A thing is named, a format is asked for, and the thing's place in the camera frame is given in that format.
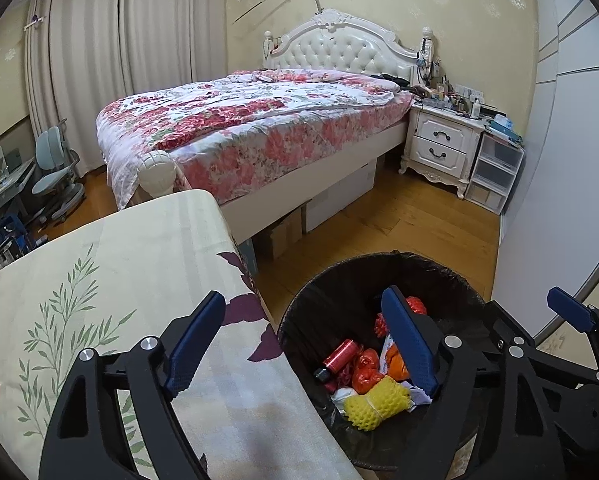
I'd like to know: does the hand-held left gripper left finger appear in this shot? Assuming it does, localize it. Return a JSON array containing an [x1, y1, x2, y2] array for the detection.
[[38, 290, 227, 480]]

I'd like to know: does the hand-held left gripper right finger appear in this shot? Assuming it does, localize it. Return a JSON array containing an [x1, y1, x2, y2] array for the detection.
[[381, 285, 565, 480]]

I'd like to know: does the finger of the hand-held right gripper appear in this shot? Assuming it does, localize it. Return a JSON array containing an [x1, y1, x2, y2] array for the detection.
[[547, 286, 599, 387], [482, 300, 536, 356]]

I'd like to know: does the red foam fruit net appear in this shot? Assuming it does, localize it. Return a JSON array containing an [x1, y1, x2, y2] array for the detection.
[[374, 296, 427, 337]]

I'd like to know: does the bright red plastic bag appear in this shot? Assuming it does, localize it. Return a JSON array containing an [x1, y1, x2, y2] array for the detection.
[[354, 349, 385, 394]]

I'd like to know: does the white paper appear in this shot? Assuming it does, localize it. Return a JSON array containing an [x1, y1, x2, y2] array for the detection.
[[404, 382, 433, 406], [332, 387, 361, 411]]

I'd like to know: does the yellow foam fruit net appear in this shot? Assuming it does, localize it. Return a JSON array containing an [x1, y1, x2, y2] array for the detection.
[[343, 376, 413, 432]]

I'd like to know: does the red bottle with black cap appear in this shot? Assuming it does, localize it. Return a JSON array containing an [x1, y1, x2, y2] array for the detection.
[[313, 339, 363, 383]]

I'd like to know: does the black-lined waste bin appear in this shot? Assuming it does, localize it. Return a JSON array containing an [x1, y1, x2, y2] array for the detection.
[[276, 251, 491, 471]]

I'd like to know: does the leaf printed cream tablecloth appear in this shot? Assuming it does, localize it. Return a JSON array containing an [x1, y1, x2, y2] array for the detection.
[[0, 189, 363, 480]]

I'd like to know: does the brown cardboard box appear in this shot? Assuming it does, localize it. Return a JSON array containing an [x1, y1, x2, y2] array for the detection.
[[252, 205, 305, 261]]

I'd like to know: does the clear plastic drawer unit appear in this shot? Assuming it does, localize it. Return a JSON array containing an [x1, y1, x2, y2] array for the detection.
[[464, 130, 525, 216]]

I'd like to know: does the white storage box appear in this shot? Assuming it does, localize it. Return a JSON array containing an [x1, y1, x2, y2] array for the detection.
[[302, 157, 377, 233]]

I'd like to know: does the white sliding wardrobe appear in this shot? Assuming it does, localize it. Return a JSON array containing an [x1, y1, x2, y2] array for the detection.
[[492, 0, 599, 341]]

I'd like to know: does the white carved nightstand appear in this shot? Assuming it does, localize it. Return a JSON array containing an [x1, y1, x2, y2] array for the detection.
[[399, 102, 485, 201]]

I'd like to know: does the teal tissue box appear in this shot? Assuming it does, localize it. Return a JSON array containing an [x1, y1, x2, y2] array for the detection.
[[489, 114, 525, 146]]

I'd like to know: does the blue plastic crate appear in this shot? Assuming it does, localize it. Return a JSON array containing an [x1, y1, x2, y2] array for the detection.
[[0, 215, 30, 262]]

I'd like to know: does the pale blue desk chair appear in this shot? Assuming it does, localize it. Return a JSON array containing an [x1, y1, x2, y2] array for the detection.
[[32, 125, 85, 223]]

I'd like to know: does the pink floral quilt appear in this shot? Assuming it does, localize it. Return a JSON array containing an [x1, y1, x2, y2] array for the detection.
[[96, 69, 415, 211]]

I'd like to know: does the pile of toiletries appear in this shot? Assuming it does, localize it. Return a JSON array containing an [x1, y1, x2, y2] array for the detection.
[[418, 30, 486, 117]]

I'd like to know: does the grey study desk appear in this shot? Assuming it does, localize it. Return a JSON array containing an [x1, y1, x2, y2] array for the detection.
[[0, 147, 37, 221]]

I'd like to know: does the white bed with tufted headboard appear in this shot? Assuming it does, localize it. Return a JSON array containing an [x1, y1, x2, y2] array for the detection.
[[96, 8, 436, 241]]

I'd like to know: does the beige striped curtain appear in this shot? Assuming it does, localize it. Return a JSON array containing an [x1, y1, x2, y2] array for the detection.
[[24, 0, 126, 181], [119, 0, 231, 100]]

